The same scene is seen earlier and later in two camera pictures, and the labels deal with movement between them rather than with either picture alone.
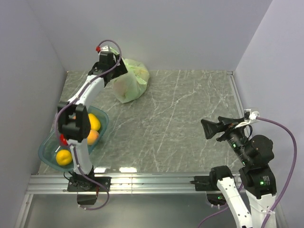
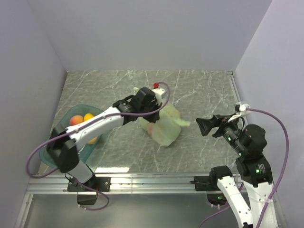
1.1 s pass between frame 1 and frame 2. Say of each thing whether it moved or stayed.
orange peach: stayed
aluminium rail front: stayed
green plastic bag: moved
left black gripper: moved
